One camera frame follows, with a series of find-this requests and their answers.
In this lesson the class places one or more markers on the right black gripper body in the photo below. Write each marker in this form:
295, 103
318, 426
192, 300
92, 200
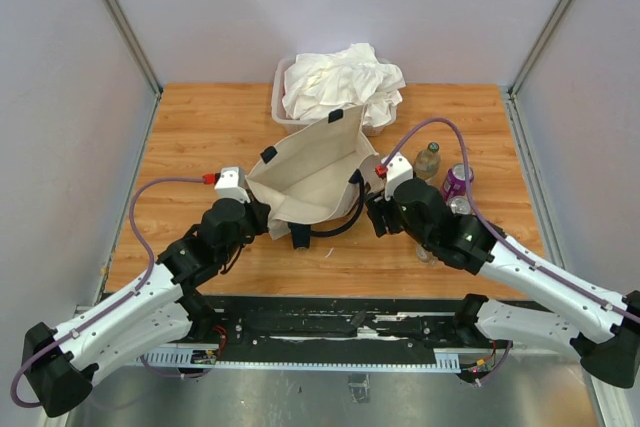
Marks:
427, 241

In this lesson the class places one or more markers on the white crumpled cloth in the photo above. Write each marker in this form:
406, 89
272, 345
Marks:
354, 77

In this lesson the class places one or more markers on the left aluminium frame post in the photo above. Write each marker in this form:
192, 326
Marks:
133, 45

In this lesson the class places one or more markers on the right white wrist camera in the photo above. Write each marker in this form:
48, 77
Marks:
394, 173

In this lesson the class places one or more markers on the right aluminium frame post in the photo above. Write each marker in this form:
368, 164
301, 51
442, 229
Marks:
554, 21

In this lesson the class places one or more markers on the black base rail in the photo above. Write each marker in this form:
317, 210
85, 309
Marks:
327, 333

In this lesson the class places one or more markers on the aluminium frame post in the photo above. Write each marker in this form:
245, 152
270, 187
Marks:
133, 45
554, 21

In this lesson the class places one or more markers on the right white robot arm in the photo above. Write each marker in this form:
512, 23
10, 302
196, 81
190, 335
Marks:
598, 327

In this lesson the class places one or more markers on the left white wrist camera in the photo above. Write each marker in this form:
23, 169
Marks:
229, 183

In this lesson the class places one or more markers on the clear plastic bin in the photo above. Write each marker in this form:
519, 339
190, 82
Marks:
291, 126

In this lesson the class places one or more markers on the purple soda can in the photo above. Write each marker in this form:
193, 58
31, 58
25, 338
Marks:
460, 205
456, 181

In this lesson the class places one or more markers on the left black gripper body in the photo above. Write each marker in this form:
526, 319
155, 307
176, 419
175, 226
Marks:
253, 224

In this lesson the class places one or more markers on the clear glass bottle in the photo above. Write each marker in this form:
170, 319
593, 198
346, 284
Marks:
425, 256
427, 162

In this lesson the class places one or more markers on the beige canvas tote bag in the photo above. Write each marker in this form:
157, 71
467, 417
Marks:
304, 178

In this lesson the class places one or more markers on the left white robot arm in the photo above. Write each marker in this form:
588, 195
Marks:
64, 363

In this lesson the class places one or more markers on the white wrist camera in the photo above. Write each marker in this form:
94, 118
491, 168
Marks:
394, 173
229, 183

